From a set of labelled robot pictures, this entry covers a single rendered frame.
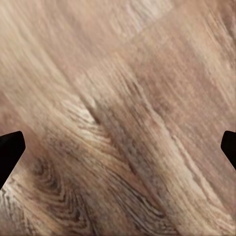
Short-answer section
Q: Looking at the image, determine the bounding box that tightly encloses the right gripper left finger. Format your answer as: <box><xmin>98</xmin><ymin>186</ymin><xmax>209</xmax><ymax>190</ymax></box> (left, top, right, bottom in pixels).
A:
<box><xmin>0</xmin><ymin>131</ymin><xmax>26</xmax><ymax>189</ymax></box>

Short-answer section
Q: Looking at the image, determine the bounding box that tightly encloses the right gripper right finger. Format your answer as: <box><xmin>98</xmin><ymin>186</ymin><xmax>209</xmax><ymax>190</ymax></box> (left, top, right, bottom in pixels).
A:
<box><xmin>221</xmin><ymin>130</ymin><xmax>236</xmax><ymax>169</ymax></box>

